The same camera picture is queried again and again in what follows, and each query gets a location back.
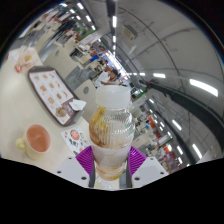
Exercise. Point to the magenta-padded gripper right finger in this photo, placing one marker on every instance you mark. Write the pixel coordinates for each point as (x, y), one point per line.
(148, 170)

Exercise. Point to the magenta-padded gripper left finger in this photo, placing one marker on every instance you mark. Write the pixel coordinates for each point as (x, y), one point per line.
(73, 170)

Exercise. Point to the clear white-capped drink bottle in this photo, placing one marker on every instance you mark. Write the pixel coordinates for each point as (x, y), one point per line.
(111, 133)

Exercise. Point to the printed paper leaflet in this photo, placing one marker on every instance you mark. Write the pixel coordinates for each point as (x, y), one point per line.
(75, 138)

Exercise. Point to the yellow mug with pink inside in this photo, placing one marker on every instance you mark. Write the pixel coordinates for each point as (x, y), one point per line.
(38, 140)

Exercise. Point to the crumpled white napkin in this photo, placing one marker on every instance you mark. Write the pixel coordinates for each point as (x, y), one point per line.
(77, 105)

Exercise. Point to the group of beige chairs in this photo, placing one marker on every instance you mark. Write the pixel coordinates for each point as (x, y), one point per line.
(85, 90)

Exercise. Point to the dark food tray with paper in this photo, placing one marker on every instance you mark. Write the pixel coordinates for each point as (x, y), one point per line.
(46, 90)

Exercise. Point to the group of ceiling lights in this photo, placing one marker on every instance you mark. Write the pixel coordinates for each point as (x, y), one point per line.
(203, 87)

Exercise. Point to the crumpled food wrapper paper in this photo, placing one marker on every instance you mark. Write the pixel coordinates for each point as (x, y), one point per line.
(26, 58)

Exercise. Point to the ceiling air conditioner unit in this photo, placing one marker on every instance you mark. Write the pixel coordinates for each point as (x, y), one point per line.
(129, 31)

